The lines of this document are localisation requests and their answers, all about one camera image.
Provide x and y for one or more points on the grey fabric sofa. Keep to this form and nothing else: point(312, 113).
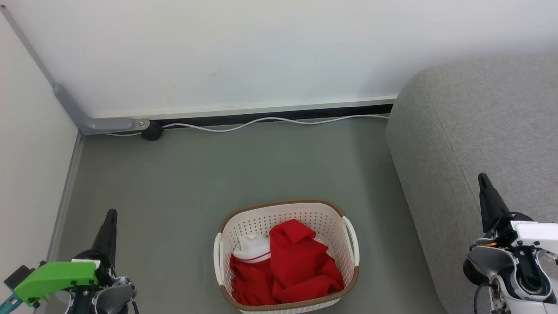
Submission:
point(471, 131)

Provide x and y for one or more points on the grey wall conduit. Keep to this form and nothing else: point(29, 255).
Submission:
point(69, 107)

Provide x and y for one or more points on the white garment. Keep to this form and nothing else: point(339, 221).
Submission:
point(253, 248)

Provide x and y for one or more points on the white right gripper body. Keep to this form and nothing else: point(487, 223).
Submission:
point(538, 235)

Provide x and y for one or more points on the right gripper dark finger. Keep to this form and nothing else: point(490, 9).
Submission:
point(491, 205)

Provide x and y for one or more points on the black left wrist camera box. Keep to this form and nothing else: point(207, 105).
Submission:
point(17, 275)

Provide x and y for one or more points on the black round floor cap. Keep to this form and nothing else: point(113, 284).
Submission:
point(152, 131)

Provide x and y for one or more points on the white and black baseboard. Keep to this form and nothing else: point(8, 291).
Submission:
point(270, 111)

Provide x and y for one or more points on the cream perforated laundry basket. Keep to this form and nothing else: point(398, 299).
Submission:
point(283, 213)

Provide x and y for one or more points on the grey side wall skirting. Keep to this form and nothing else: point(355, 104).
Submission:
point(65, 192)

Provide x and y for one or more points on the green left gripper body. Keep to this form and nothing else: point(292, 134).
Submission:
point(56, 274)

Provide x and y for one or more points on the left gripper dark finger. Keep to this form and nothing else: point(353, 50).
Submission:
point(107, 244)

